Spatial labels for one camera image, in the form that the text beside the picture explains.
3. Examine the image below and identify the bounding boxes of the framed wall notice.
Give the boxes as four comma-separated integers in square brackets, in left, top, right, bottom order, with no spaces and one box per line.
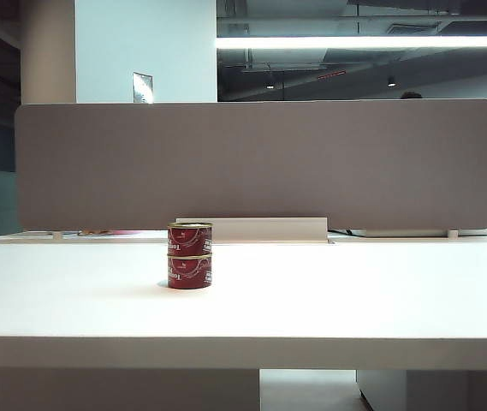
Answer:
[132,71,154,104]

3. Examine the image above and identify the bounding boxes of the red tomato can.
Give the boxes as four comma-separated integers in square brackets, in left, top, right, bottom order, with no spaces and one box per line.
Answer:
[166,221,215,258]
[166,252,214,290]

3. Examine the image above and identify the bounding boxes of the grey desk divider panel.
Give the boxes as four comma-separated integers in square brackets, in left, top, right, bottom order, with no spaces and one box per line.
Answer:
[15,98,487,233]

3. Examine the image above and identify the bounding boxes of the white desk support panel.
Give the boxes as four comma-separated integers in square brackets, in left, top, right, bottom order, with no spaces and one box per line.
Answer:
[0,367,262,411]

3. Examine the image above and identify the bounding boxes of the long ceiling light strip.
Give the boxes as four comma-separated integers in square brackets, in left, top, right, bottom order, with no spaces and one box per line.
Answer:
[216,35,487,50]

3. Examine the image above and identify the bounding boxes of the white flat desktop device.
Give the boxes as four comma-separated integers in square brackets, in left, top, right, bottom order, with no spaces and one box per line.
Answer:
[352,228,487,238]

